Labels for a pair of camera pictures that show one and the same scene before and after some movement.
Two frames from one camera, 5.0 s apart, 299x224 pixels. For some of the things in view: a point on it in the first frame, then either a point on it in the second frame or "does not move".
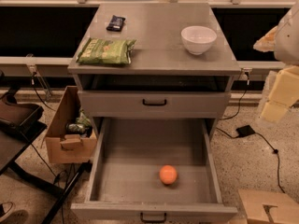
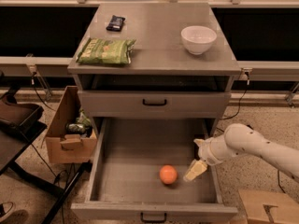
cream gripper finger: x=284 y=93 → x=196 y=168
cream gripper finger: x=266 y=43 → x=199 y=142
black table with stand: x=15 y=138 does not move
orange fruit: x=167 y=174 does not move
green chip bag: x=106 y=51 does not move
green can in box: x=76 y=128 does not move
